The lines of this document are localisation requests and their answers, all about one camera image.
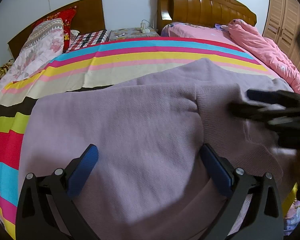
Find lilac knit pants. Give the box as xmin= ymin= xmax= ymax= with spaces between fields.
xmin=18 ymin=59 xmax=294 ymax=239

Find light wooden wardrobe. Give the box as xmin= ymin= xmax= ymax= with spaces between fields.
xmin=263 ymin=0 xmax=300 ymax=72

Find small purple item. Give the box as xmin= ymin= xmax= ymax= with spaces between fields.
xmin=215 ymin=24 xmax=223 ymax=30

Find pink bed sheet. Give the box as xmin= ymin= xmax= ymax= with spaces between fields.
xmin=160 ymin=22 xmax=239 ymax=47

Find glossy brown wooden headboard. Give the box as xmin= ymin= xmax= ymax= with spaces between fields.
xmin=157 ymin=0 xmax=257 ymax=32

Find rainbow striped bed sheet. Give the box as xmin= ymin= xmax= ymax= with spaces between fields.
xmin=0 ymin=37 xmax=288 ymax=239

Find white power strip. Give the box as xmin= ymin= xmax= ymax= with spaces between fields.
xmin=140 ymin=20 xmax=150 ymax=34

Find floral pink white quilt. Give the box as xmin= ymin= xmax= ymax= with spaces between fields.
xmin=0 ymin=18 xmax=64 ymax=93

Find checkered red white cloth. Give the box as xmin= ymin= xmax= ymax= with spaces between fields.
xmin=65 ymin=30 xmax=109 ymax=53

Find floral covered nightstand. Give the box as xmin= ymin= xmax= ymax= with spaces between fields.
xmin=108 ymin=27 xmax=159 ymax=42

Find red embroidered pillow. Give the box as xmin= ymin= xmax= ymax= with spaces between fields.
xmin=34 ymin=5 xmax=79 ymax=53

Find dark brown flat headboard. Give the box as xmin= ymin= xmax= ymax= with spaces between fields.
xmin=8 ymin=0 xmax=106 ymax=59

